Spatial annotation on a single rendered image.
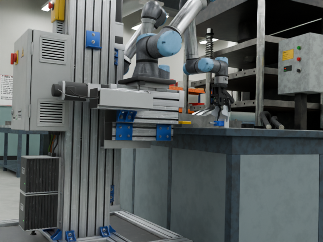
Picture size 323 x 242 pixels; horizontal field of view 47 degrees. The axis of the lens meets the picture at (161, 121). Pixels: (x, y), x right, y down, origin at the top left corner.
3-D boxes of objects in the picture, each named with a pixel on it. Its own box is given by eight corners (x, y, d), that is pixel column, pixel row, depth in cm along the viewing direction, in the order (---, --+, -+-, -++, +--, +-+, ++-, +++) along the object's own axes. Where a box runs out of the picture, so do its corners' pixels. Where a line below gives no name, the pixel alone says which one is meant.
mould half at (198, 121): (177, 127, 231) (178, 105, 232) (159, 127, 255) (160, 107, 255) (242, 129, 253) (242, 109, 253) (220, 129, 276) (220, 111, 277)
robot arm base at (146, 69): (140, 77, 181) (141, 57, 182) (127, 80, 194) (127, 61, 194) (166, 79, 189) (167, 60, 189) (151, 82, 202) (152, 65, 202)
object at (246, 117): (230, 131, 314) (231, 111, 315) (213, 131, 339) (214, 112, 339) (276, 132, 336) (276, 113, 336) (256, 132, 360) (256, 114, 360)
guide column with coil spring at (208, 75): (205, 167, 341) (208, 28, 345) (202, 166, 346) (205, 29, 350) (210, 166, 344) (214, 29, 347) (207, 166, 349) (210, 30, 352)
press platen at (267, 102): (261, 105, 282) (261, 99, 282) (190, 110, 382) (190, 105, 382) (329, 110, 314) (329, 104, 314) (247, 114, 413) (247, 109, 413)
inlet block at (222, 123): (212, 127, 201) (212, 117, 201) (205, 127, 205) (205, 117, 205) (229, 128, 209) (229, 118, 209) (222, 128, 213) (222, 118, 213)
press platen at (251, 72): (261, 73, 283) (261, 66, 283) (190, 86, 382) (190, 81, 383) (329, 80, 314) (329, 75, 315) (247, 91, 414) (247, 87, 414)
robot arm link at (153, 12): (156, -5, 221) (147, 76, 221) (162, 2, 231) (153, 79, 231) (139, -5, 224) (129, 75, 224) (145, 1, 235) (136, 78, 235)
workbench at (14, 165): (16, 177, 562) (18, 119, 565) (-9, 166, 717) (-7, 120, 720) (60, 175, 603) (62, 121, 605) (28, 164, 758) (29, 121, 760)
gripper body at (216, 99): (209, 105, 209) (209, 84, 209) (219, 106, 214) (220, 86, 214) (219, 105, 203) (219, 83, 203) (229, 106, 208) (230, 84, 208)
